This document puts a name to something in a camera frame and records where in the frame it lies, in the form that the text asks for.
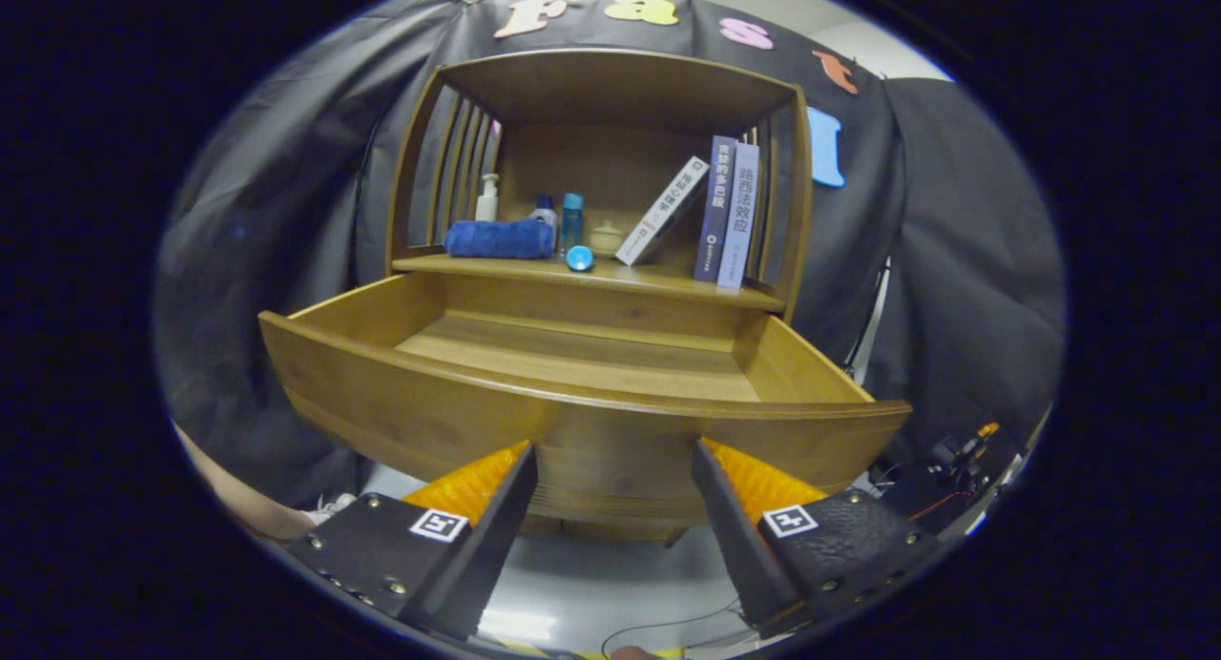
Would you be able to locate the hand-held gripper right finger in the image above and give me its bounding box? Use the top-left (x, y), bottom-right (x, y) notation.
top-left (691, 438), bottom-right (947, 640)

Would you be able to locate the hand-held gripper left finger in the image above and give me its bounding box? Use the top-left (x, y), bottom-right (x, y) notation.
top-left (284, 441), bottom-right (540, 644)

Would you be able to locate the wooden drawer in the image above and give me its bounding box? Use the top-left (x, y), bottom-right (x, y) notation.
top-left (259, 271), bottom-right (913, 545)

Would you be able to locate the wooden cabinet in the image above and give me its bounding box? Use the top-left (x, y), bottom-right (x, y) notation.
top-left (385, 48), bottom-right (815, 548)

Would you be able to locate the white sneaker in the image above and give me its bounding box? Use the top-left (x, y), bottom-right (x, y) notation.
top-left (303, 492), bottom-right (359, 527)

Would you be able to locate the black device with orange part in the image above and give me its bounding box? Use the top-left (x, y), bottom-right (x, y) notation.
top-left (930, 422), bottom-right (1003, 480)

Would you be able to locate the person's bare leg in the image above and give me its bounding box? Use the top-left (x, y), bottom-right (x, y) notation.
top-left (175, 426), bottom-right (316, 542)

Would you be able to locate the metal stand pole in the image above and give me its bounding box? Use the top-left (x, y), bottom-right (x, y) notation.
top-left (844, 259), bottom-right (893, 380)

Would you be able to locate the blue folded towel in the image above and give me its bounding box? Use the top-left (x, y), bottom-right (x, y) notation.
top-left (444, 218), bottom-right (555, 259)

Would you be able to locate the pale purple book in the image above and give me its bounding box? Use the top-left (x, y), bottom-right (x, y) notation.
top-left (715, 142), bottom-right (761, 291)

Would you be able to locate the dark blue book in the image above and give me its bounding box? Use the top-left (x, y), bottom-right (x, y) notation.
top-left (693, 134), bottom-right (738, 284)

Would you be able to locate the white book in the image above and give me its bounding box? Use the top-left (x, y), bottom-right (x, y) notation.
top-left (615, 156), bottom-right (712, 267)

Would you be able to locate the clear blue bottle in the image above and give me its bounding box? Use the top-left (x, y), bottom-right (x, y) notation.
top-left (559, 193), bottom-right (586, 253)

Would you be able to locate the white bottle with blue cap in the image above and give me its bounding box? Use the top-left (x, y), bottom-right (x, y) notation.
top-left (530, 195), bottom-right (561, 253)

